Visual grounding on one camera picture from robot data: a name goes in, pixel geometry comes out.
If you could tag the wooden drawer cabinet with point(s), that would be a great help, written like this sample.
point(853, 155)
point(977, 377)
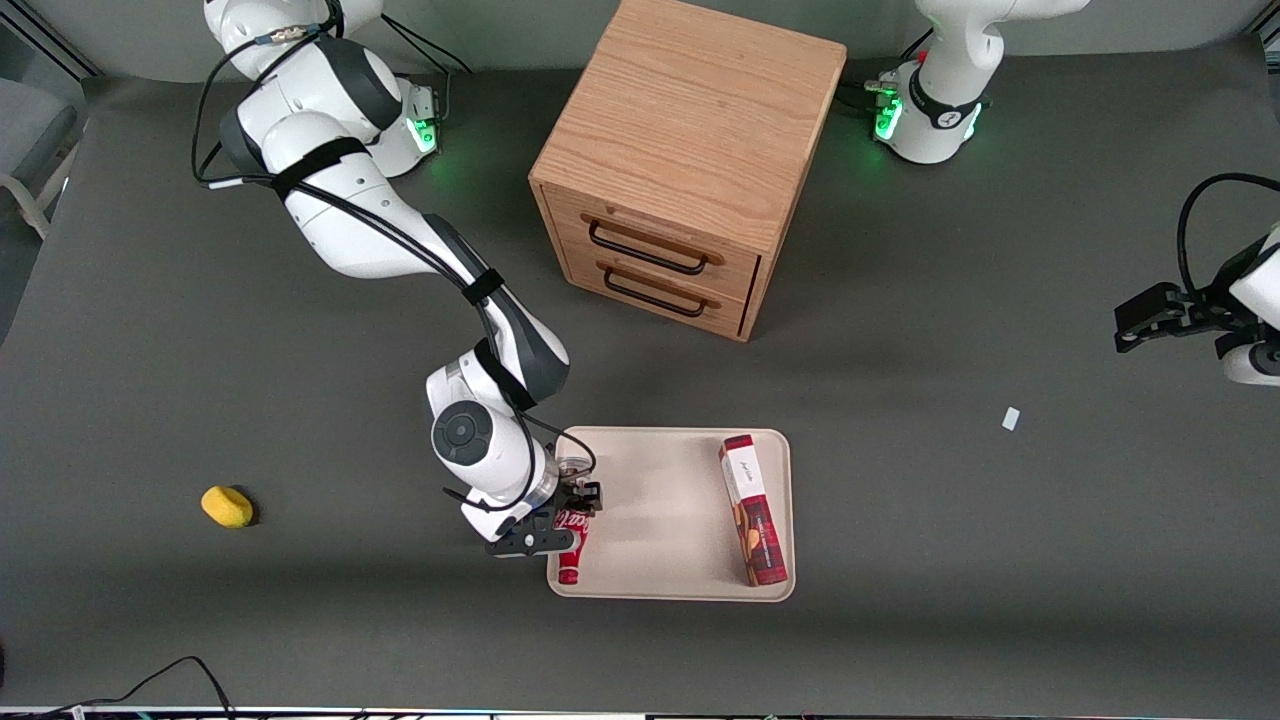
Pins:
point(690, 110)

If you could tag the red coke bottle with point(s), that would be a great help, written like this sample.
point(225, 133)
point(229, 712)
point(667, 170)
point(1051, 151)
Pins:
point(571, 560)

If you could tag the small white paper piece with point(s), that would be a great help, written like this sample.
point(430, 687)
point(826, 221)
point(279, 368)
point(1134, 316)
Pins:
point(1011, 419)

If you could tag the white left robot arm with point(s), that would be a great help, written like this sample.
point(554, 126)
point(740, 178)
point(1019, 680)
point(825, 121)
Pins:
point(940, 130)

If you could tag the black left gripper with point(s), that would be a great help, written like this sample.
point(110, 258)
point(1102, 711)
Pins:
point(1206, 305)

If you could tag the grey chair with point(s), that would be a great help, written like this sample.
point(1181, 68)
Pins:
point(35, 130)

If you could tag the beige plastic tray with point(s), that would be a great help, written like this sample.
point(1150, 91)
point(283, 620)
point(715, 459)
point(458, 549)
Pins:
point(660, 510)

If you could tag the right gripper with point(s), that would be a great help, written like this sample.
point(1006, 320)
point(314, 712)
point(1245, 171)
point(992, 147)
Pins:
point(579, 494)

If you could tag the red cookie box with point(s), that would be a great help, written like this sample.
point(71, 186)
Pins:
point(752, 510)

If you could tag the yellow sponge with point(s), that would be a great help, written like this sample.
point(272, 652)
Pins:
point(227, 506)

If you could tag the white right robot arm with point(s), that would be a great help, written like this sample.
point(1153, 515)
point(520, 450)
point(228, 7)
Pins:
point(340, 220)

